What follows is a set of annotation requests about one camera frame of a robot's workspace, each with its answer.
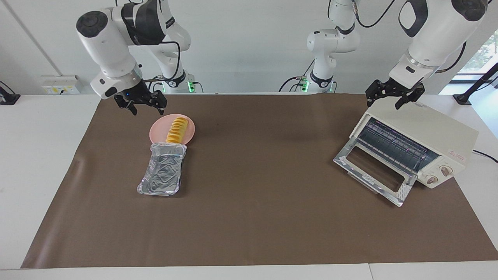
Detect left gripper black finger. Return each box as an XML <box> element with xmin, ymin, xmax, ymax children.
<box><xmin>395</xmin><ymin>82</ymin><xmax>426</xmax><ymax>109</ymax></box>
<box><xmin>365</xmin><ymin>79</ymin><xmax>386</xmax><ymax>107</ymax></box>

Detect pink round plate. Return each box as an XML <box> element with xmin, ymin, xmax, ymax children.
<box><xmin>149</xmin><ymin>114</ymin><xmax>195</xmax><ymax>146</ymax></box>

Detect brown table mat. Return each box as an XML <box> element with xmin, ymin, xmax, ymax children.
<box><xmin>21</xmin><ymin>93</ymin><xmax>498</xmax><ymax>269</ymax></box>

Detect white wall socket box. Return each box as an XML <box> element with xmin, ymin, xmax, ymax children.
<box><xmin>41</xmin><ymin>75</ymin><xmax>83</xmax><ymax>95</ymax></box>

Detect black base cable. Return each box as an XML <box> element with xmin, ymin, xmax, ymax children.
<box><xmin>278</xmin><ymin>58</ymin><xmax>316</xmax><ymax>93</ymax></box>
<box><xmin>150</xmin><ymin>75</ymin><xmax>167</xmax><ymax>94</ymax></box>

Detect sliced golden bread loaf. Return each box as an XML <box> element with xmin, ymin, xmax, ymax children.
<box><xmin>166</xmin><ymin>117</ymin><xmax>189</xmax><ymax>144</ymax></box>

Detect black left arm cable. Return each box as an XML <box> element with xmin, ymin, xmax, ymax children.
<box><xmin>351</xmin><ymin>0</ymin><xmax>467</xmax><ymax>72</ymax></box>

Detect black oven power cord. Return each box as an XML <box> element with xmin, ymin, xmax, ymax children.
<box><xmin>472</xmin><ymin>149</ymin><xmax>498</xmax><ymax>164</ymax></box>

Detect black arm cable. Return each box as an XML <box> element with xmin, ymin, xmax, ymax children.
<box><xmin>351</xmin><ymin>0</ymin><xmax>467</xmax><ymax>72</ymax></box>
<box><xmin>141</xmin><ymin>41</ymin><xmax>182</xmax><ymax>83</ymax></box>

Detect bright window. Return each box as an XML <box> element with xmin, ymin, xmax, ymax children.
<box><xmin>457</xmin><ymin>29</ymin><xmax>498</xmax><ymax>75</ymax></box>

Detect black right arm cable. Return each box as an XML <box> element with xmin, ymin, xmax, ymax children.
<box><xmin>141</xmin><ymin>41</ymin><xmax>182</xmax><ymax>83</ymax></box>

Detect metal oven rack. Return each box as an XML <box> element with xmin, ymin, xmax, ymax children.
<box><xmin>357</xmin><ymin>119</ymin><xmax>428</xmax><ymax>175</ymax></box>

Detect aluminium foil tray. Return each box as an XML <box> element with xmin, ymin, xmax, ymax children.
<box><xmin>137</xmin><ymin>143</ymin><xmax>187</xmax><ymax>196</ymax></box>

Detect cream toaster oven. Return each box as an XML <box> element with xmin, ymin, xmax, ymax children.
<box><xmin>349</xmin><ymin>95</ymin><xmax>479</xmax><ymax>189</ymax></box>

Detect black desk clamp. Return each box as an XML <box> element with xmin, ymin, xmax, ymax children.
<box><xmin>0</xmin><ymin>81</ymin><xmax>21</xmax><ymax>105</ymax></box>

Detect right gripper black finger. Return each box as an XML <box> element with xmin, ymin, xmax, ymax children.
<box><xmin>114</xmin><ymin>95</ymin><xmax>139</xmax><ymax>116</ymax></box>
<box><xmin>153</xmin><ymin>91</ymin><xmax>168</xmax><ymax>116</ymax></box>

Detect black left base cable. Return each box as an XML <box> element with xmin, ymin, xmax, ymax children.
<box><xmin>278</xmin><ymin>58</ymin><xmax>316</xmax><ymax>93</ymax></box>

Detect black right base cable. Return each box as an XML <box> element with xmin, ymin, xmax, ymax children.
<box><xmin>150</xmin><ymin>75</ymin><xmax>167</xmax><ymax>94</ymax></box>

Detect glass oven door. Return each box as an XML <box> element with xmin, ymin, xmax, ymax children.
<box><xmin>333</xmin><ymin>136</ymin><xmax>419</xmax><ymax>207</ymax></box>

